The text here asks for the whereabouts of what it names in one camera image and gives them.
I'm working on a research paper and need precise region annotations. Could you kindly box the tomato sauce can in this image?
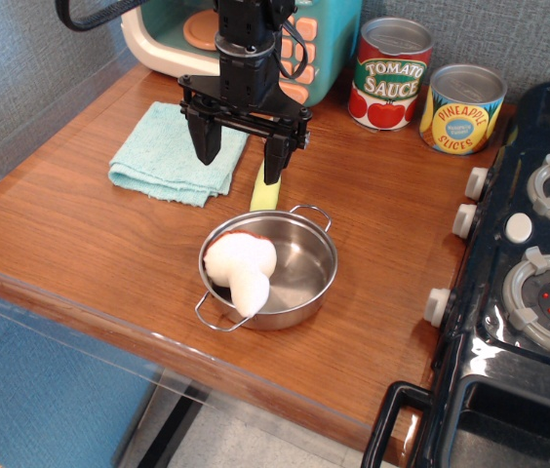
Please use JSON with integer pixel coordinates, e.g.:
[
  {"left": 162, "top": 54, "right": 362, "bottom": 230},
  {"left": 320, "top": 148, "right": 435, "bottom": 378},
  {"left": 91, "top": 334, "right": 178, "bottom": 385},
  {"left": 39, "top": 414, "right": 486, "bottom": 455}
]
[{"left": 348, "top": 17, "right": 434, "bottom": 131}]

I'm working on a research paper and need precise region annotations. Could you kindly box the yellow-green toy vegetable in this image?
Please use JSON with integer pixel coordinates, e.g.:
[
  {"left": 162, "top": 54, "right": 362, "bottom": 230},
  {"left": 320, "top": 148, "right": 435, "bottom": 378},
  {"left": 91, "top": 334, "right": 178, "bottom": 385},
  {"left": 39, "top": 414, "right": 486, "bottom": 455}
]
[{"left": 250, "top": 163, "right": 281, "bottom": 212}]

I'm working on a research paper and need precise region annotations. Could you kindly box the black sleeved cable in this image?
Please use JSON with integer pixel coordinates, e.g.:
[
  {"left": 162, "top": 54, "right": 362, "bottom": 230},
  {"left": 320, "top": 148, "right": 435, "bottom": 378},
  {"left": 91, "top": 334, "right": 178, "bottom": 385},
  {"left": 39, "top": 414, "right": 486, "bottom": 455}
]
[{"left": 55, "top": 0, "right": 152, "bottom": 33}]

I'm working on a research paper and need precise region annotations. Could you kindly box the small stainless steel pot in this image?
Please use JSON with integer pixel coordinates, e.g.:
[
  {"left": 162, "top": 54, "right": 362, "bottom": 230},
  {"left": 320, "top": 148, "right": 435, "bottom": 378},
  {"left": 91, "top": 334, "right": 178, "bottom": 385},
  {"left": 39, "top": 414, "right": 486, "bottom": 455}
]
[{"left": 194, "top": 205, "right": 338, "bottom": 332}]

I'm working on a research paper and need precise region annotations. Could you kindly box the light blue folded cloth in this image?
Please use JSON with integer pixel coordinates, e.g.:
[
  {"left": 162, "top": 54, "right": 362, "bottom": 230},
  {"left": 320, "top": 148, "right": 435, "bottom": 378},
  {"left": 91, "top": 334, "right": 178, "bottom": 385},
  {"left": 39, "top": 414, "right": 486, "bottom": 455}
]
[{"left": 108, "top": 101, "right": 248, "bottom": 208}]

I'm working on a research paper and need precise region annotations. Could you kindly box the black toy stove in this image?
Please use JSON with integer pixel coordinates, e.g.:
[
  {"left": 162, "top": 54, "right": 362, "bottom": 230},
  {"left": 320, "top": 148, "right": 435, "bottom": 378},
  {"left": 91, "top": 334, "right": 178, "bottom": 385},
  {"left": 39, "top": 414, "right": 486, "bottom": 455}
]
[{"left": 363, "top": 82, "right": 550, "bottom": 467}]

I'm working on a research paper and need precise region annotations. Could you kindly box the teal toy microwave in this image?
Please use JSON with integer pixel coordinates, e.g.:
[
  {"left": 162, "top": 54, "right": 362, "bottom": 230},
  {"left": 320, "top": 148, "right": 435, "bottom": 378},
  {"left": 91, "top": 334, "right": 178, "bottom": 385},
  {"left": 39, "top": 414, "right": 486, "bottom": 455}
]
[{"left": 122, "top": 0, "right": 362, "bottom": 106}]

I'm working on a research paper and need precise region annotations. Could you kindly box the white plush mushroom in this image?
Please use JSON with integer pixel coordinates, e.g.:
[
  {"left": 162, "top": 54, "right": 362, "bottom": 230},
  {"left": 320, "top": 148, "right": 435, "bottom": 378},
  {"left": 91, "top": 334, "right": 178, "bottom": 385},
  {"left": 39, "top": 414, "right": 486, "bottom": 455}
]
[{"left": 204, "top": 231, "right": 277, "bottom": 318}]

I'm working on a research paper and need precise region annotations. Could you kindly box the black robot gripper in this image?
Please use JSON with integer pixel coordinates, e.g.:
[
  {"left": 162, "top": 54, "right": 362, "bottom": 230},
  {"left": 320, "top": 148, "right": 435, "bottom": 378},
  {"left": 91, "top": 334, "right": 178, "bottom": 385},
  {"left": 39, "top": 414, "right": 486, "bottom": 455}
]
[{"left": 178, "top": 36, "right": 312, "bottom": 185}]

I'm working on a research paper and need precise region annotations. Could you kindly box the pineapple slices can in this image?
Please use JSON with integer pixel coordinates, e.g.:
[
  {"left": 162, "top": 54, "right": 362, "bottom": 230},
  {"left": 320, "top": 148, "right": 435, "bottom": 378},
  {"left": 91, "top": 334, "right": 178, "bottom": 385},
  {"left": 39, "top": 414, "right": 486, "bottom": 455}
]
[{"left": 419, "top": 64, "right": 507, "bottom": 155}]

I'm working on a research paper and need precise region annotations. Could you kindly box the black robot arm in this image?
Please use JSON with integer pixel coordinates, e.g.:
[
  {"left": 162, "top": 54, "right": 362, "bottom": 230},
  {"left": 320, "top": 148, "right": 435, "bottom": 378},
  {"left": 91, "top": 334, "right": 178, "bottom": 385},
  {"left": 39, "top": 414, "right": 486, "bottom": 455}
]
[{"left": 178, "top": 1, "right": 312, "bottom": 185}]

